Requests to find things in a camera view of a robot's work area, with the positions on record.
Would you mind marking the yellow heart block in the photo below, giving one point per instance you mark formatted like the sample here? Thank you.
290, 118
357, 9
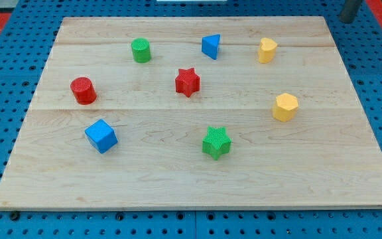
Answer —
267, 50

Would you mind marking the green star block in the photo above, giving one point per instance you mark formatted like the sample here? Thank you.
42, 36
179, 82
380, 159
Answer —
216, 142

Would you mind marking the red star block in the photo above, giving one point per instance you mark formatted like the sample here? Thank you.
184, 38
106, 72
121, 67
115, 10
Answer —
187, 82

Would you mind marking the blue triangle block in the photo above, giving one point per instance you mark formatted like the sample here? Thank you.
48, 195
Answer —
210, 45

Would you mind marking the green cylinder block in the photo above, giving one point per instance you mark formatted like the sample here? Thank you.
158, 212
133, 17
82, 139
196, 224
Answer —
141, 50

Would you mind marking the blue cube block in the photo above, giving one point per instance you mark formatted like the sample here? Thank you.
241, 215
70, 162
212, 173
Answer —
101, 136

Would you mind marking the yellow hexagon block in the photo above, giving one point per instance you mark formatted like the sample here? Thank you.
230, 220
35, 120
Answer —
285, 107

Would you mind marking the red cylinder block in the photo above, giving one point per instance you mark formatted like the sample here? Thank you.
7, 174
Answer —
83, 90

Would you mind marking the wooden board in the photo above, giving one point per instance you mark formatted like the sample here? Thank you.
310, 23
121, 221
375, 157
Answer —
326, 157

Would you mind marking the grey robot stylus rod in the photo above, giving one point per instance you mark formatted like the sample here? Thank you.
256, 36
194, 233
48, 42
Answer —
349, 11

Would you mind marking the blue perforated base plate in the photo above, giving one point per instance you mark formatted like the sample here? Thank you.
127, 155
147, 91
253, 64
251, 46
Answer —
25, 43

